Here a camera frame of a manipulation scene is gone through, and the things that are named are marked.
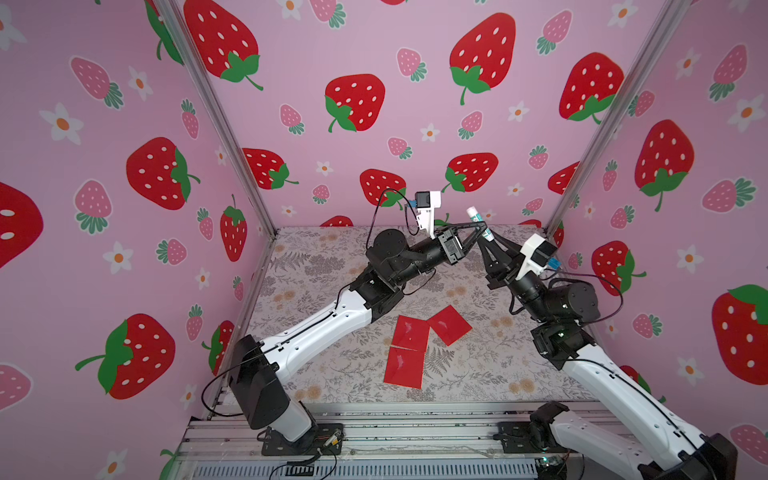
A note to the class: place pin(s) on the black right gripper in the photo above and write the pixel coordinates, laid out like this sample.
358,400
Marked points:
501,267

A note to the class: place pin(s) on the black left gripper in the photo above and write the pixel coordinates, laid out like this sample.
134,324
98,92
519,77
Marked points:
454,252

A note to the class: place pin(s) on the green white glue stick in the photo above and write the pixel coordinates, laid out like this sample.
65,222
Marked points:
480,224

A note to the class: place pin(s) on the red envelope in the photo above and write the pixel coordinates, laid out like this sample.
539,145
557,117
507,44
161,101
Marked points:
449,325
411,334
405,368

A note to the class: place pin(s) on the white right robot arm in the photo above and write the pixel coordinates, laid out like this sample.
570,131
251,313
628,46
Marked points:
663,446

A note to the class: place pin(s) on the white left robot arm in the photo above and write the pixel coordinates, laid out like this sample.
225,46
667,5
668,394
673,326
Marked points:
260,367

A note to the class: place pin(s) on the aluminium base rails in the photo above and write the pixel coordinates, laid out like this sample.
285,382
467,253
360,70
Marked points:
439,440

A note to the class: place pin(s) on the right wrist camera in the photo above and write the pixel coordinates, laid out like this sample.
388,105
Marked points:
537,252

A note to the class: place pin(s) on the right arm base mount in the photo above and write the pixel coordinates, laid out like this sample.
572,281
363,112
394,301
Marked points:
532,436

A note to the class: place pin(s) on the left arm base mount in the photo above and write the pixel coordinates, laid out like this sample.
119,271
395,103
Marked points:
296,432

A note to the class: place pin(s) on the aluminium frame post right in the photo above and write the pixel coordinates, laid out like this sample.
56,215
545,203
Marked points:
659,35

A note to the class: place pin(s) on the aluminium frame post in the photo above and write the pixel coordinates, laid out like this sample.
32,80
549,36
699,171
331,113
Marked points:
180,34
659,35

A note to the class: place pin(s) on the aluminium frame post left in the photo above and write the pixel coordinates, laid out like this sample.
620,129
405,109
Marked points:
180,34

